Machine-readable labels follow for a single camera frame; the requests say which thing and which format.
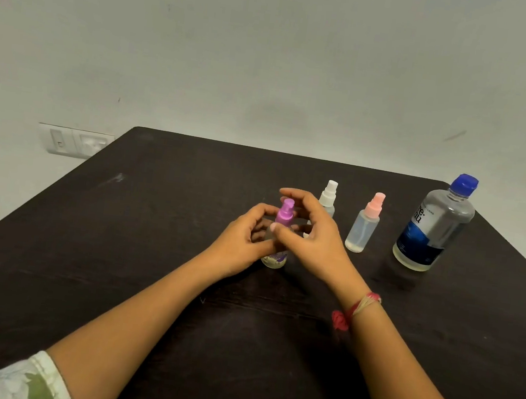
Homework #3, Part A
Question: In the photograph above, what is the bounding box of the person's left forearm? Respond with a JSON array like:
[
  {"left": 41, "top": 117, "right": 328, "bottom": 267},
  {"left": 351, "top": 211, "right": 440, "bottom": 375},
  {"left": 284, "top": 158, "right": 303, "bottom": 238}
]
[{"left": 40, "top": 238, "right": 226, "bottom": 399}]

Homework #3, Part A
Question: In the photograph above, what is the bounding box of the large clear bottle blue label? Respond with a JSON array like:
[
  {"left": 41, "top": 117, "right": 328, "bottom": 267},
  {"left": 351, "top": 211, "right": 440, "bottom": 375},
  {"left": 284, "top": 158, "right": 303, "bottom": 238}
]
[{"left": 390, "top": 183, "right": 479, "bottom": 278}]

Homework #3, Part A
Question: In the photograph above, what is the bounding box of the purple spray cap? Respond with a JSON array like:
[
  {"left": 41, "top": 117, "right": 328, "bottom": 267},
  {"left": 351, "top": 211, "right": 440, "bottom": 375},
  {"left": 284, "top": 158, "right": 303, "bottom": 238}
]
[{"left": 275, "top": 196, "right": 297, "bottom": 228}]

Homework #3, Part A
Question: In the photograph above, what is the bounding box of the pink spray cap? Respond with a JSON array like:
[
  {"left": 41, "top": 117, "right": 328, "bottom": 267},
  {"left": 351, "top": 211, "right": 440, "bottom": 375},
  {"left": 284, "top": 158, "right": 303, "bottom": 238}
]
[{"left": 363, "top": 191, "right": 387, "bottom": 221}]

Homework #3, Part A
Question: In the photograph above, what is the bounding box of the person's right hand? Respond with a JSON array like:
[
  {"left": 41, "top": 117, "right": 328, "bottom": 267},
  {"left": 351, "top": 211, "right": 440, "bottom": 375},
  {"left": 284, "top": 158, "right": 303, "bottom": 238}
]
[{"left": 260, "top": 186, "right": 381, "bottom": 311}]

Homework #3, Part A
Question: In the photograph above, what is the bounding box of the small round bottle purple print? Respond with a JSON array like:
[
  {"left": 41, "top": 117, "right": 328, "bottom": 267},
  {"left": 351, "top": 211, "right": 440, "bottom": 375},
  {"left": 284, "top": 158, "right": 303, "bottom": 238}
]
[{"left": 259, "top": 218, "right": 295, "bottom": 272}]

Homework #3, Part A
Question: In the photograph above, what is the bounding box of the white spray cap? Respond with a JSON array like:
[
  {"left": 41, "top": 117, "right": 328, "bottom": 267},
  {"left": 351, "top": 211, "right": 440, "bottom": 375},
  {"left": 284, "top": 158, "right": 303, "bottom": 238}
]
[{"left": 318, "top": 179, "right": 340, "bottom": 209}]

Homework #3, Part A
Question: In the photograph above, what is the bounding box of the small clear bottle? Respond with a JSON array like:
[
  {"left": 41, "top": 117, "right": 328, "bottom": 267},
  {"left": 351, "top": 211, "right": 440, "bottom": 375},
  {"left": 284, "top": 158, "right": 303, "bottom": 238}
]
[
  {"left": 343, "top": 208, "right": 382, "bottom": 256},
  {"left": 304, "top": 202, "right": 336, "bottom": 242}
]

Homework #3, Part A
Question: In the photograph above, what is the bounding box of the white wall socket panel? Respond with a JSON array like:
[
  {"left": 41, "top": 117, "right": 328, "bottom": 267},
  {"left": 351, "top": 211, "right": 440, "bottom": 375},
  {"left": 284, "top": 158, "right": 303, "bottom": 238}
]
[{"left": 35, "top": 122, "right": 117, "bottom": 162}]

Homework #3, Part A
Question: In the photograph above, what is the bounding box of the green floral left sleeve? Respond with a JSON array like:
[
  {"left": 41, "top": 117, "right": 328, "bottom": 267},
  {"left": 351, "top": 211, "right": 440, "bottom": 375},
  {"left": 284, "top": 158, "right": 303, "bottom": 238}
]
[{"left": 0, "top": 345, "right": 83, "bottom": 399}]

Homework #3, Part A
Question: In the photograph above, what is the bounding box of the blue screw cap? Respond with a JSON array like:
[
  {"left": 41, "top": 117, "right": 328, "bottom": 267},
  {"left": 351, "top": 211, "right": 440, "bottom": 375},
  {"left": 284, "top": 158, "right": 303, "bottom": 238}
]
[{"left": 449, "top": 172, "right": 481, "bottom": 197}]

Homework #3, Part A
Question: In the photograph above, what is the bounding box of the person's right forearm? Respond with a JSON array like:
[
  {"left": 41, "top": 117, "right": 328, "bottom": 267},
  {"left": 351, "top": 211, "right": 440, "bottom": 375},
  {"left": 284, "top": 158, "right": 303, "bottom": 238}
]
[{"left": 341, "top": 299, "right": 503, "bottom": 399}]

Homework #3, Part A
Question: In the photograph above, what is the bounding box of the person's left hand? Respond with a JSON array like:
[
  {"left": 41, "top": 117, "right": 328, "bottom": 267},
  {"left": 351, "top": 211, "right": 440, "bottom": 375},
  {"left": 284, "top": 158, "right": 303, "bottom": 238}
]
[{"left": 198, "top": 196, "right": 287, "bottom": 287}]

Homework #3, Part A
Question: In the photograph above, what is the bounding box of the red thread wristband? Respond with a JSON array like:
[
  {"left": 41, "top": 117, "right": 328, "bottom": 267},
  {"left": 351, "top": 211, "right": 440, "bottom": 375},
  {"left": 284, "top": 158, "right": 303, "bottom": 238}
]
[{"left": 329, "top": 288, "right": 383, "bottom": 337}]

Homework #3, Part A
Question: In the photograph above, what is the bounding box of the white plug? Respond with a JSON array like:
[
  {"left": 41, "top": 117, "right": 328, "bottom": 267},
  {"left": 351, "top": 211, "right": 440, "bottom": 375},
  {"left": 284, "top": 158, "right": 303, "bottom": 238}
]
[{"left": 76, "top": 134, "right": 110, "bottom": 159}]

